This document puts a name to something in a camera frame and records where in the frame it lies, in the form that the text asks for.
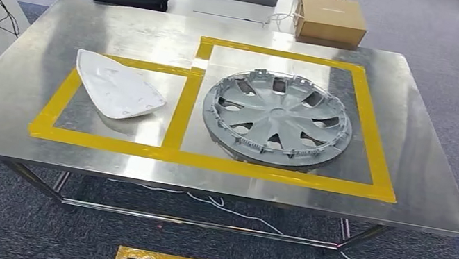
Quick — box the white curved plastic panel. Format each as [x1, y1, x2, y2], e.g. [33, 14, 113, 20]
[67, 48, 174, 128]

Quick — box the yellow tape on workbench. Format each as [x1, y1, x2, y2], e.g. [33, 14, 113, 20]
[25, 10, 419, 205]

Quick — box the stainless steel workbench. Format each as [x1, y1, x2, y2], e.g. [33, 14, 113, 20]
[0, 0, 459, 259]

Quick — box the grey plastic wheel cover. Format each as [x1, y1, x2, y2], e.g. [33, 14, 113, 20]
[194, 60, 362, 181]

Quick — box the brown cardboard box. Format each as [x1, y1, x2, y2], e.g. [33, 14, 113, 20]
[290, 0, 372, 49]

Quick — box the white charger cable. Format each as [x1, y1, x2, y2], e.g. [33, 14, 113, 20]
[265, 8, 299, 34]

